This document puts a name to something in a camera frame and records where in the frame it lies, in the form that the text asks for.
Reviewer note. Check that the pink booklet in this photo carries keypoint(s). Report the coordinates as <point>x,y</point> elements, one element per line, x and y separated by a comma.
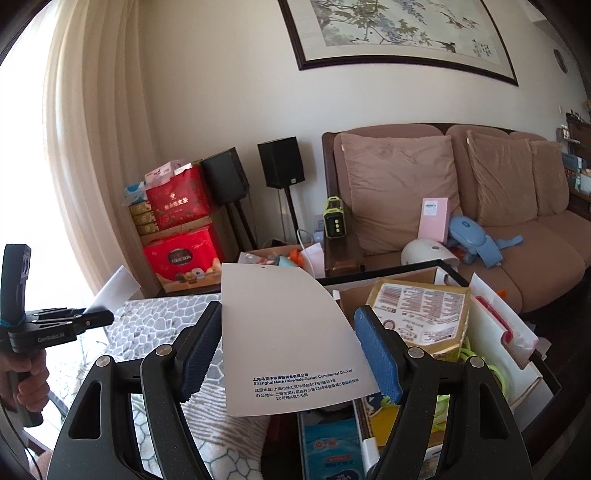
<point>434,220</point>

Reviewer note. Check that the blue plush toy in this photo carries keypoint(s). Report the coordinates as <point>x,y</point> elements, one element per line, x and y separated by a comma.
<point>471,237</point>

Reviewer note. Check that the brown sofa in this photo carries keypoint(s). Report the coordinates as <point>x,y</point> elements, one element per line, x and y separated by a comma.
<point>511,184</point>

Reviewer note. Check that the cream curtain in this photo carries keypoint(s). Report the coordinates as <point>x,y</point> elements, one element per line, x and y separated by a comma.
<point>98,134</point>

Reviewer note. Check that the left hand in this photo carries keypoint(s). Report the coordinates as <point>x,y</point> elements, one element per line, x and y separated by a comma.
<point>32,392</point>

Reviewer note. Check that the blue whale sticker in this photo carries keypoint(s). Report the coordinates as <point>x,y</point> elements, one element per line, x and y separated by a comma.
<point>373,404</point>

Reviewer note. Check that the framed flower painting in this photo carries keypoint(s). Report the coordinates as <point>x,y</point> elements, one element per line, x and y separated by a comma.
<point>459,35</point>

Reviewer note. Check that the white paper card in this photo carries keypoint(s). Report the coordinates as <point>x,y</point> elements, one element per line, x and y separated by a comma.
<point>287,346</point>

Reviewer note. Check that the left black speaker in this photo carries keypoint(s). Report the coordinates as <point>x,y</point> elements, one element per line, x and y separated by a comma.
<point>225,177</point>

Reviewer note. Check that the white helmet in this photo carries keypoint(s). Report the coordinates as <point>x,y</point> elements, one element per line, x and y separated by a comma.
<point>424,250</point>

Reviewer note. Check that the blue face mask pack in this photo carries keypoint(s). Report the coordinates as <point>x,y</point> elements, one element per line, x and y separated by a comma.
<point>120,287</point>

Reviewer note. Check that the tan paper package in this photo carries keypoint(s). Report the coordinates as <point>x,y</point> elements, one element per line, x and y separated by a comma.
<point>432,317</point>

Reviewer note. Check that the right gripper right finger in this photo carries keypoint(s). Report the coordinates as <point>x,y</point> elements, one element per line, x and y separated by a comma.
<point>410,377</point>

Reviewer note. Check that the grey patterned blanket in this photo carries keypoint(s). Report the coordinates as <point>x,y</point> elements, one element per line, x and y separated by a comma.
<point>98,439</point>

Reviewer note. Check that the green black lantern device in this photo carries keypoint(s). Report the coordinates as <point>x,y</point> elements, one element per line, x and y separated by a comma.
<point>334,218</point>

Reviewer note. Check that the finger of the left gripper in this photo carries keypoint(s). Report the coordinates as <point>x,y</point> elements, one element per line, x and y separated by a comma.
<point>65,323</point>

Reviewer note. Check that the white cardboard box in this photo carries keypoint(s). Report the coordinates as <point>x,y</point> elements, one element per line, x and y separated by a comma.
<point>495,333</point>

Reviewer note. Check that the blue tissue pack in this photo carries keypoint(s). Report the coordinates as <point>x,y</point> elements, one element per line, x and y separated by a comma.
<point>332,451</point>

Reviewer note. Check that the red collection gift box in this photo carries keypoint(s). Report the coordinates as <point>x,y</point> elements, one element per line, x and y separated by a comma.
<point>186,260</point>

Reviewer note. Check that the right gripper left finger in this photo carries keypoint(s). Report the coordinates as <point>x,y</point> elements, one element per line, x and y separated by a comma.
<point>169,375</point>

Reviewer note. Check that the red tea gift bag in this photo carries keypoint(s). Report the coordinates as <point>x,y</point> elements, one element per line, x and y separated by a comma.
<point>183,198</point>

